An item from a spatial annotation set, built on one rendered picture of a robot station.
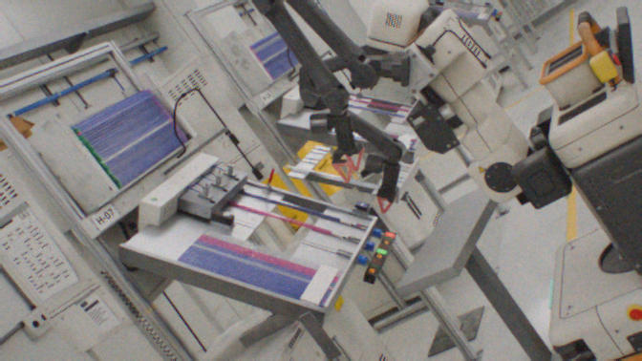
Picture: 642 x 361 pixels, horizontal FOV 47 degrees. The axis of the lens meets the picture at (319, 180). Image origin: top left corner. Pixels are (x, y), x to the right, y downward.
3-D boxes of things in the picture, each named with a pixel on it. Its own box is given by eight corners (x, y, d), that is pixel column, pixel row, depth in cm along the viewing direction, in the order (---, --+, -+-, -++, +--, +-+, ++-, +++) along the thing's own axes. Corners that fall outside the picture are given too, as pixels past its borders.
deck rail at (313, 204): (374, 230, 288) (377, 217, 286) (374, 233, 286) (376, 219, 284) (210, 181, 303) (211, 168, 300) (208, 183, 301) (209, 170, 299)
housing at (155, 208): (217, 188, 301) (220, 158, 295) (158, 242, 258) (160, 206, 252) (199, 183, 303) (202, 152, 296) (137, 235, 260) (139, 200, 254)
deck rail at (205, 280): (323, 325, 229) (327, 308, 226) (321, 329, 227) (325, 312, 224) (121, 258, 243) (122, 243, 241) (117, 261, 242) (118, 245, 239)
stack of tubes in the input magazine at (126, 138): (189, 139, 294) (148, 85, 290) (121, 188, 250) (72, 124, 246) (169, 155, 300) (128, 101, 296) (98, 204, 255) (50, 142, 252)
